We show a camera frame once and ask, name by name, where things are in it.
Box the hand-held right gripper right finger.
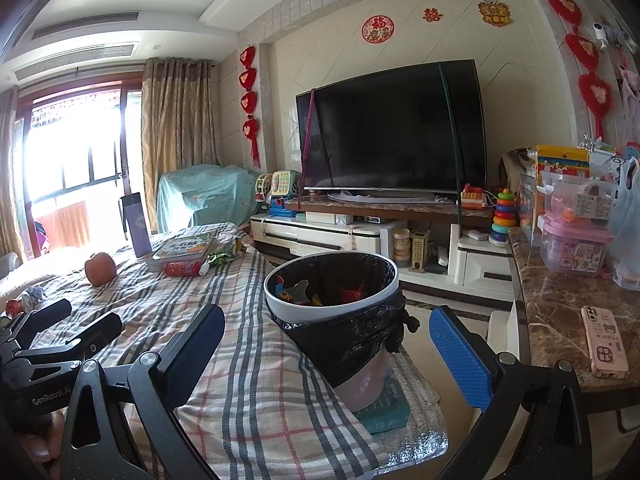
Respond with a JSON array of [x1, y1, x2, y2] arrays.
[[429, 306, 593, 480]]

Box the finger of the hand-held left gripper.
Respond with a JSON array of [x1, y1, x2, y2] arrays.
[[19, 312, 124, 369], [5, 298, 74, 349]]

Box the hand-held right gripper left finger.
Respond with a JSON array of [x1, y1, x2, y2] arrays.
[[47, 303, 226, 480]]

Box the white bin black liner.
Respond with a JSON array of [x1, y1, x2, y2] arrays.
[[263, 252, 401, 411]]

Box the red snack packet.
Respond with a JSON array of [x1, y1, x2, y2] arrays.
[[339, 284, 370, 305]]

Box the person's left hand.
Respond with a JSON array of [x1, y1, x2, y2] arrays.
[[15, 410, 68, 466]]

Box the red apple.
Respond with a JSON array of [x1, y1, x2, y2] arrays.
[[84, 252, 118, 287]]

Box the silver foil mat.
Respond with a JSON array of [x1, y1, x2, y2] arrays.
[[370, 360, 451, 466]]

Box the red pouch white cap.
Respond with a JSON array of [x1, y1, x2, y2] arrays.
[[164, 260, 210, 279]]

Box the teal book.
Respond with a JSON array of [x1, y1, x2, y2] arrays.
[[350, 375, 413, 436]]

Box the marble top counter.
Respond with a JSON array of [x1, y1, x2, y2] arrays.
[[507, 225, 640, 433]]

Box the green snack packet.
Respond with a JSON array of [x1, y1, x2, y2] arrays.
[[205, 237, 246, 266]]

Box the green picture book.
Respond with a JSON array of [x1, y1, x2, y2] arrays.
[[152, 230, 221, 261]]

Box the beige toy building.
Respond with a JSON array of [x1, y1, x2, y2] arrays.
[[410, 230, 431, 273]]

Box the purple tall carton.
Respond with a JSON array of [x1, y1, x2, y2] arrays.
[[118, 192, 151, 258]]

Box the yellow stacked cups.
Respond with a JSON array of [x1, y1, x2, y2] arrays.
[[391, 228, 411, 261]]

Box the beige curtain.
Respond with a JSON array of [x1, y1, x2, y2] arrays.
[[141, 57, 217, 231], [0, 87, 23, 261]]

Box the pink cased phone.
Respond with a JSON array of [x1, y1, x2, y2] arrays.
[[581, 305, 630, 380]]

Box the teal cloth furniture cover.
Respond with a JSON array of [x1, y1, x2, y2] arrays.
[[156, 164, 261, 235]]

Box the brown framed balcony window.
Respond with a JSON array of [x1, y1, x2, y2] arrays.
[[15, 72, 146, 261]]

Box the clear box pink lid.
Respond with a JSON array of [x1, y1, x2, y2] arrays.
[[540, 215, 613, 277]]

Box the red toy telephone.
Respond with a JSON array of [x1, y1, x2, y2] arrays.
[[460, 183, 487, 210]]

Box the clear plastic drawer box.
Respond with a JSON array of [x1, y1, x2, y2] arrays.
[[517, 172, 543, 248]]

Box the white television cabinet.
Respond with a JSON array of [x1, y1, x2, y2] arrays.
[[250, 195, 516, 303]]

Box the white flat box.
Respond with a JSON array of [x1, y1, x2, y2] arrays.
[[305, 211, 351, 226]]

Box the green yellow toy phone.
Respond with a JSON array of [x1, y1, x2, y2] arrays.
[[272, 170, 301, 198]]

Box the brown paper bag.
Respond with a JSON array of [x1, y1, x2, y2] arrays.
[[499, 149, 536, 196]]

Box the clear plastic storage box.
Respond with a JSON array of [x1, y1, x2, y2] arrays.
[[540, 172, 618, 228]]

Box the pale blue plastic bag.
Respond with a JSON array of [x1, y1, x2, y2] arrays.
[[607, 157, 640, 291]]

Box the yellow picture box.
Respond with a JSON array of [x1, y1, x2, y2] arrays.
[[535, 145, 591, 181]]

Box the black television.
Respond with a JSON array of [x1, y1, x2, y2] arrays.
[[295, 59, 488, 196]]

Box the ceiling air vent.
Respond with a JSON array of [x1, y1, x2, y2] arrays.
[[30, 10, 141, 41], [14, 42, 137, 81]]

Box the red heart hanging ornament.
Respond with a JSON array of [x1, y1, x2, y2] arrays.
[[530, 0, 613, 138], [239, 46, 262, 168]]

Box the pink hanging cloth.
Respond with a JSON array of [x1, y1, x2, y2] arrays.
[[617, 62, 640, 126]]

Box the rainbow stacking ring toy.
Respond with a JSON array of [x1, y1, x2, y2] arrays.
[[489, 188, 518, 248]]

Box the round red wall sticker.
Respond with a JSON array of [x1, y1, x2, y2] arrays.
[[361, 15, 392, 42]]

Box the cartoon figure wall sticker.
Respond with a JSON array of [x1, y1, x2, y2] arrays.
[[477, 0, 512, 26]]

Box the white security camera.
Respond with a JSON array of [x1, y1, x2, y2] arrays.
[[592, 21, 631, 51]]

